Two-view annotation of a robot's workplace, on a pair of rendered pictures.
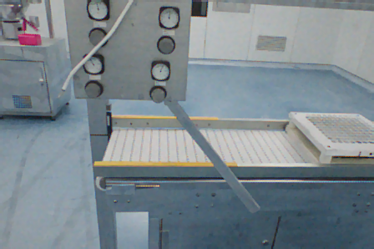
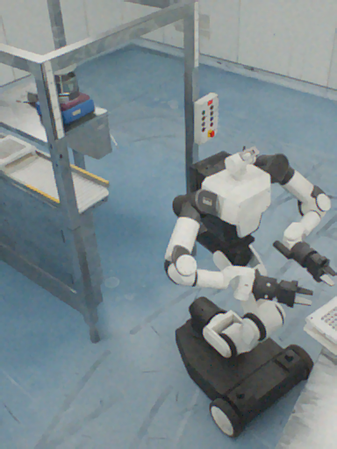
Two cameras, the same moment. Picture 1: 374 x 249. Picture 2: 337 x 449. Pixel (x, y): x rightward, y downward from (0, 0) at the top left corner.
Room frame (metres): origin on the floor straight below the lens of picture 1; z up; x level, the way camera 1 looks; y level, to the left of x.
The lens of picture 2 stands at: (1.89, 2.09, 2.45)
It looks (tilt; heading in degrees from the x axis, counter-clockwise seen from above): 38 degrees down; 227
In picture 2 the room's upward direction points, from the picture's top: 3 degrees counter-clockwise
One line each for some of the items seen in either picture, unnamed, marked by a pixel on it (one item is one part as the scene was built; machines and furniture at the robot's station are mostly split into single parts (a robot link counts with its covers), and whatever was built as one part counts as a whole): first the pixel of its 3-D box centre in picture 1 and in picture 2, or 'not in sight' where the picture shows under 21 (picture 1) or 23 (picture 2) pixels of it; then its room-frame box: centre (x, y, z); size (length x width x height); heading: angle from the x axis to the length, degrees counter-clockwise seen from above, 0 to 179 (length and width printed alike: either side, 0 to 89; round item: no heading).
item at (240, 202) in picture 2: not in sight; (228, 197); (0.47, 0.94, 1.15); 0.34 x 0.30 x 0.36; 173
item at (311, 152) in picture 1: (339, 146); (8, 157); (0.78, -0.46, 0.92); 0.24 x 0.24 x 0.02; 6
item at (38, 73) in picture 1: (30, 77); not in sight; (2.92, 1.67, 0.38); 0.63 x 0.57 x 0.76; 94
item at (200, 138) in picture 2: not in sight; (205, 118); (-0.15, 0.24, 1.05); 0.17 x 0.06 x 0.26; 6
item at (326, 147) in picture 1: (344, 132); (6, 150); (0.78, -0.46, 0.97); 0.25 x 0.24 x 0.02; 6
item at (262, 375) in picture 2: not in sight; (232, 348); (0.48, 1.02, 0.19); 0.64 x 0.52 x 0.33; 83
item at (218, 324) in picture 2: not in sight; (229, 334); (0.47, 0.98, 0.28); 0.21 x 0.20 x 0.13; 83
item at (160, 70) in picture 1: (160, 71); not in sight; (0.54, 0.06, 1.18); 0.04 x 0.01 x 0.04; 96
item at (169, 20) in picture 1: (169, 17); not in sight; (0.54, 0.04, 1.28); 0.04 x 0.01 x 0.04; 96
